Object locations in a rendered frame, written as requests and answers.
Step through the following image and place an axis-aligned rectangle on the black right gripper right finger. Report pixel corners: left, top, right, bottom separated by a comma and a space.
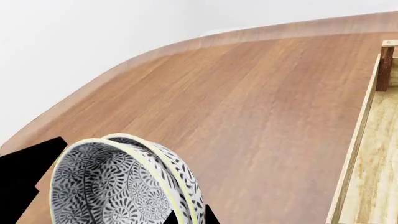
163, 203, 221, 224

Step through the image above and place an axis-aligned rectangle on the black white patterned ceramic bowl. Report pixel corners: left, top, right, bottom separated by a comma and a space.
101, 133, 206, 224
49, 138, 188, 224

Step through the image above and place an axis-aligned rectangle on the light wooden tray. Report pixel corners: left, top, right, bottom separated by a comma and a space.
325, 39, 398, 224

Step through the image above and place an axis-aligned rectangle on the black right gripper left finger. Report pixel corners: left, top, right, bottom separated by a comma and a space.
0, 136, 68, 224

